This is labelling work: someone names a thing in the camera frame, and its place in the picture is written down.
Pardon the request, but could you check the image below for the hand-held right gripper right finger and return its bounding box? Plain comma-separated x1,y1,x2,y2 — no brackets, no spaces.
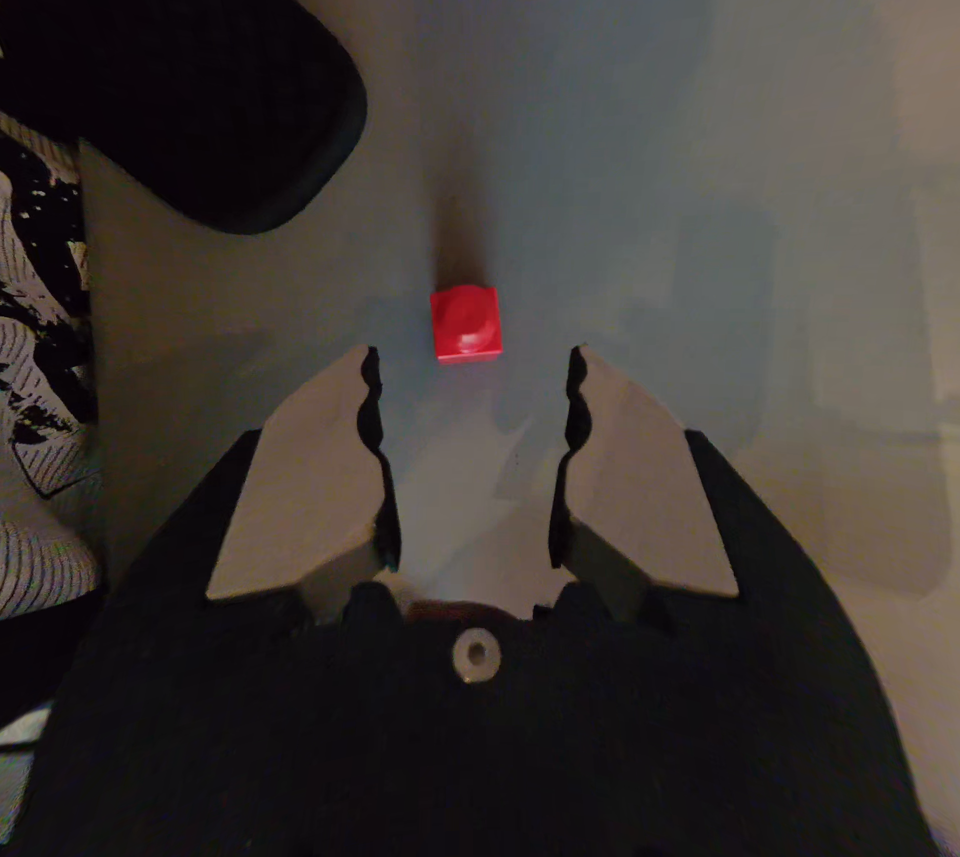
548,344,742,600

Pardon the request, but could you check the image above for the dark cloth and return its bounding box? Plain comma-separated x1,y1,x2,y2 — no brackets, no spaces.
0,590,109,738

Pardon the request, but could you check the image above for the red mega block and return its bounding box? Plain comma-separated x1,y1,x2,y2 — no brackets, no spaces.
431,283,505,365

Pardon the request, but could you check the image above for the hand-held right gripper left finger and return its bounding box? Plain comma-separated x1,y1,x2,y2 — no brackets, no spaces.
206,344,403,603

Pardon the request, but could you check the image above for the black perforated rubber pad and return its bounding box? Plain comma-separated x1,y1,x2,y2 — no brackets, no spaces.
0,0,370,236

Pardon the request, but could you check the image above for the person's printed top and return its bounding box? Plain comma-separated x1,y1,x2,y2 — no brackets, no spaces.
0,122,106,618

